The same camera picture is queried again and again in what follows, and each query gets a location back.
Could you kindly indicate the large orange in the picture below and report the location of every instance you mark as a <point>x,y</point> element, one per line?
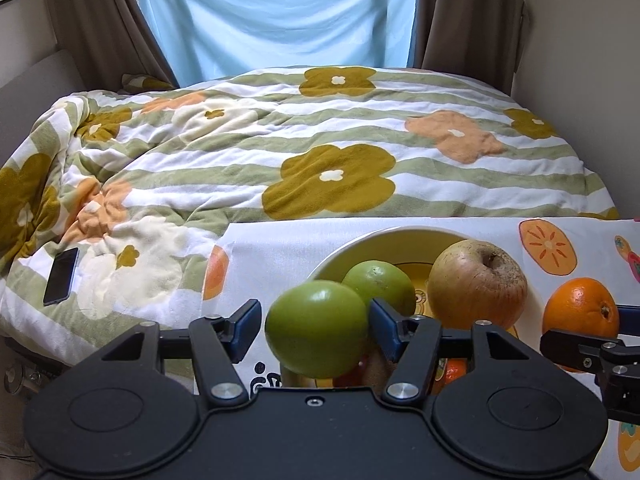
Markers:
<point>575,305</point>

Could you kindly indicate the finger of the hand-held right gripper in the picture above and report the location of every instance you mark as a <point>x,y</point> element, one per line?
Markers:
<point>575,347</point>
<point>630,320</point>

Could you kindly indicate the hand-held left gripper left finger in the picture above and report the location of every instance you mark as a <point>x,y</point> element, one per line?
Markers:
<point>248,321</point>

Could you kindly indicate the fruit print white cloth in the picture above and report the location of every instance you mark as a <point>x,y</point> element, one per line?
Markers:
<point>280,255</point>

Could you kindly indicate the black smartphone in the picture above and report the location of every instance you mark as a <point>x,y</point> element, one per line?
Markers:
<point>61,276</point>

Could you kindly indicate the yellow red apple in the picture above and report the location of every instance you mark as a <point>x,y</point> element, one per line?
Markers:
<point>475,285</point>

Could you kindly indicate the white bowl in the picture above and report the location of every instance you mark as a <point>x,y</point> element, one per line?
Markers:
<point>380,247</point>

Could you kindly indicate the small tangerine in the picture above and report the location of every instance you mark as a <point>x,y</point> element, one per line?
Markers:
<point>452,371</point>

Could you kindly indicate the brown kiwi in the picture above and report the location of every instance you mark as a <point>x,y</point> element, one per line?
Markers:
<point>375,372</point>

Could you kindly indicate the floral striped blanket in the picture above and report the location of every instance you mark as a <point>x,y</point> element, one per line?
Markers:
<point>350,125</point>

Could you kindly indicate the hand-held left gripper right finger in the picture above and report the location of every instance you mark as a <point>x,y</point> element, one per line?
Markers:
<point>382,321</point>

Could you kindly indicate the white padded headboard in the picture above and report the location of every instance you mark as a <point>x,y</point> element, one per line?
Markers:
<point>35,90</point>

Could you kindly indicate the light blue curtain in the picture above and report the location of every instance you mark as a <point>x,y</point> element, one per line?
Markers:
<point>280,15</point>

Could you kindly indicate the green apple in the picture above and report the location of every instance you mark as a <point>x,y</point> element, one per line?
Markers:
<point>382,282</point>
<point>315,327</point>

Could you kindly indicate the brown curtain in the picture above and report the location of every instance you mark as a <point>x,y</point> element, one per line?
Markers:
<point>100,15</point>
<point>465,15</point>

